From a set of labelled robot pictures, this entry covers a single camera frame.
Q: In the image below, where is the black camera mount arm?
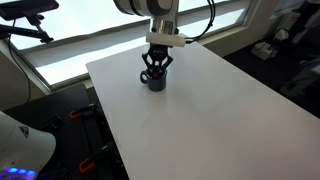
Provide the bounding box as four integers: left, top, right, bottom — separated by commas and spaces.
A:
0, 13, 55, 45

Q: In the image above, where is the grey blue floor item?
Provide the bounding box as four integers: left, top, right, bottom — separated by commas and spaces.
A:
279, 57, 320, 98

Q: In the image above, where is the dark blue ceramic mug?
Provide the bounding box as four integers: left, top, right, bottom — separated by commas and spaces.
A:
139, 68, 168, 93

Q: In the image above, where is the grey window frame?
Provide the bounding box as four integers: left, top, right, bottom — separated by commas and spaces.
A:
6, 0, 262, 91

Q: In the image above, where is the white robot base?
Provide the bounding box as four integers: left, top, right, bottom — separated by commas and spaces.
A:
0, 110, 57, 180

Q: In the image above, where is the orange black clamp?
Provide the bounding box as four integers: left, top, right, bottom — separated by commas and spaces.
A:
68, 104, 98, 121
78, 142, 116, 174

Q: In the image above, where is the black exterior camera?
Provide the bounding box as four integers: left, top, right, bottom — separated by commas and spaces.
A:
0, 0, 60, 22

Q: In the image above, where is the black camera cable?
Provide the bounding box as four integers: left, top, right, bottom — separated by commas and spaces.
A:
7, 19, 32, 103

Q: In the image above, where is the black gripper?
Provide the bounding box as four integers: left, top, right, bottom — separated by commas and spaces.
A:
141, 44, 175, 79

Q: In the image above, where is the white floor device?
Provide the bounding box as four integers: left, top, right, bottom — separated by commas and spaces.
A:
250, 40, 280, 61

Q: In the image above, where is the black robot stand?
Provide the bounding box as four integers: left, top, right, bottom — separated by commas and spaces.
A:
2, 83, 130, 180

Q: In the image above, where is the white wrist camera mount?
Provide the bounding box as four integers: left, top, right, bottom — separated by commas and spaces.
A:
145, 31, 187, 48

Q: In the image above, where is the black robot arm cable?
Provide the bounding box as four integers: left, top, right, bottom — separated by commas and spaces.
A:
184, 0, 217, 45

